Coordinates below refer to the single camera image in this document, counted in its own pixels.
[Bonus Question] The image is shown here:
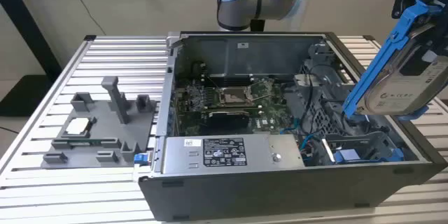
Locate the black stand with base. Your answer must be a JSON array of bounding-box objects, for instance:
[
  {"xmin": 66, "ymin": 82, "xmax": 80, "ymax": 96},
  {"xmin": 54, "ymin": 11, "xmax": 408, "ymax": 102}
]
[{"xmin": 0, "ymin": 0, "xmax": 63, "ymax": 117}]

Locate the blue case latch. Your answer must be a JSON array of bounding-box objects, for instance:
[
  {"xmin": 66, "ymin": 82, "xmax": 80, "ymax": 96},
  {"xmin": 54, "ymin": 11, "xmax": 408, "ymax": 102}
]
[{"xmin": 134, "ymin": 153, "xmax": 150, "ymax": 166}]

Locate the long black wire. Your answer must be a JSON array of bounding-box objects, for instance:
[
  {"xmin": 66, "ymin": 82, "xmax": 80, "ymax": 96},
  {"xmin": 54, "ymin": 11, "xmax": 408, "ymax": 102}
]
[{"xmin": 302, "ymin": 63, "xmax": 338, "ymax": 135}]

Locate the metal socket cover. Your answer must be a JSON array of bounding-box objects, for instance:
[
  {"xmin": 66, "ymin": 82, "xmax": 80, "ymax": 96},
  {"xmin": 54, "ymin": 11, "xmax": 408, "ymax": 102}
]
[{"xmin": 247, "ymin": 81, "xmax": 275, "ymax": 98}]

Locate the metal disk bay cage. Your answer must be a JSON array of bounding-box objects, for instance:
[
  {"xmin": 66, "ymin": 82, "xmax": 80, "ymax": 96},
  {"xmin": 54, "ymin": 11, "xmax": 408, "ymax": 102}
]
[{"xmin": 284, "ymin": 42, "xmax": 422, "ymax": 167}]

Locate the CPU socket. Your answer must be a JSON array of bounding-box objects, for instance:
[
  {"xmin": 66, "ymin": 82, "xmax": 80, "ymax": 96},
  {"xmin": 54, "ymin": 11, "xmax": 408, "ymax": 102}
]
[{"xmin": 218, "ymin": 87, "xmax": 248, "ymax": 104}]

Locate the hard disk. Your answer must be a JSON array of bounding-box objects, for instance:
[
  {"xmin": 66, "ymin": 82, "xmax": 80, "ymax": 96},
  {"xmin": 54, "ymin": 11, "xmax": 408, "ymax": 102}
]
[{"xmin": 342, "ymin": 0, "xmax": 448, "ymax": 122}]

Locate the black graphics card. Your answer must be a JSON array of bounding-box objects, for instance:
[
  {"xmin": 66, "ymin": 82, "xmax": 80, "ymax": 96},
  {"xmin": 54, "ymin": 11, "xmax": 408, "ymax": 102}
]
[{"xmin": 206, "ymin": 110, "xmax": 251, "ymax": 134}]

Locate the green motherboard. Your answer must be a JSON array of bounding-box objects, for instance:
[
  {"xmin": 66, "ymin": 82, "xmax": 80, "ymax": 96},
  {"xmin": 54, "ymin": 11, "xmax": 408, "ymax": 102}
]
[{"xmin": 174, "ymin": 77, "xmax": 303, "ymax": 137}]

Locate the thin black wall cable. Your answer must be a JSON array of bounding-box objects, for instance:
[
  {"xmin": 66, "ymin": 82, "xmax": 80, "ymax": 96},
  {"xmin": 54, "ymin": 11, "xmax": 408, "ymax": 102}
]
[{"xmin": 60, "ymin": 0, "xmax": 106, "ymax": 36}]

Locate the open black PC case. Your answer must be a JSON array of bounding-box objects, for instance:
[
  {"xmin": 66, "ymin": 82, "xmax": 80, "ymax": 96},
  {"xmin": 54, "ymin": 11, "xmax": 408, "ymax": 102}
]
[{"xmin": 132, "ymin": 30, "xmax": 448, "ymax": 222}]

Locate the black RAM slot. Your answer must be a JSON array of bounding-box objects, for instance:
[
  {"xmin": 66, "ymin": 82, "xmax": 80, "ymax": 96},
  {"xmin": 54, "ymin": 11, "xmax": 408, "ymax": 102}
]
[
  {"xmin": 202, "ymin": 74, "xmax": 255, "ymax": 79},
  {"xmin": 202, "ymin": 78, "xmax": 264, "ymax": 83}
]

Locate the silver CPU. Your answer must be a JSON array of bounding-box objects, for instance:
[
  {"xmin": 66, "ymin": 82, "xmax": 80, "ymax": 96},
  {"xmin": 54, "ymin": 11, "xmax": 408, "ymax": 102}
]
[{"xmin": 66, "ymin": 118, "xmax": 94, "ymax": 135}]

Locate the grey parts rack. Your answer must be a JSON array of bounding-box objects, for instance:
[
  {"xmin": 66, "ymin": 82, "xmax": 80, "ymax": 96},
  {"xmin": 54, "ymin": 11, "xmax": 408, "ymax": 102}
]
[{"xmin": 40, "ymin": 76, "xmax": 160, "ymax": 169}]

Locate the silver power supply box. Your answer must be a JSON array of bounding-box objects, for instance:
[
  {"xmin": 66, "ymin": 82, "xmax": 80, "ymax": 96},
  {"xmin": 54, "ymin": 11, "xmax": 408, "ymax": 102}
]
[{"xmin": 162, "ymin": 133, "xmax": 304, "ymax": 175}]

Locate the thin wire locking lever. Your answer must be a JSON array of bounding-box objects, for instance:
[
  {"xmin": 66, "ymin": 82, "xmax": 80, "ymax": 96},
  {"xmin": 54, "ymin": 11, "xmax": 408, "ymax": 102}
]
[{"xmin": 206, "ymin": 74, "xmax": 222, "ymax": 89}]

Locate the green RAM stick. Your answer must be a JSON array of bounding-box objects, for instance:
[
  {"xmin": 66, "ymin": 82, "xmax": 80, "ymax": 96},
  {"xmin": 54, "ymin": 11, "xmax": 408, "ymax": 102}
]
[{"xmin": 70, "ymin": 140, "xmax": 107, "ymax": 147}]

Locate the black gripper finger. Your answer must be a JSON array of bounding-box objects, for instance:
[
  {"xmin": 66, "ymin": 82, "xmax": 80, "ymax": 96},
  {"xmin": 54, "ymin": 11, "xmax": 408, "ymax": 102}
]
[{"xmin": 400, "ymin": 22, "xmax": 439, "ymax": 76}]

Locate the blue wire bundle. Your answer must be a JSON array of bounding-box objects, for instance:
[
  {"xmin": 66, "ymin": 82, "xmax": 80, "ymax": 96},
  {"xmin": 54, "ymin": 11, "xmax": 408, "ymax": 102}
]
[{"xmin": 299, "ymin": 133, "xmax": 322, "ymax": 156}]

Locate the black expansion slot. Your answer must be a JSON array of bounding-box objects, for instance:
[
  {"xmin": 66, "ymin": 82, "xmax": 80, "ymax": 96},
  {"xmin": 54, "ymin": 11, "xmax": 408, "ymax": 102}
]
[{"xmin": 204, "ymin": 105, "xmax": 264, "ymax": 111}]

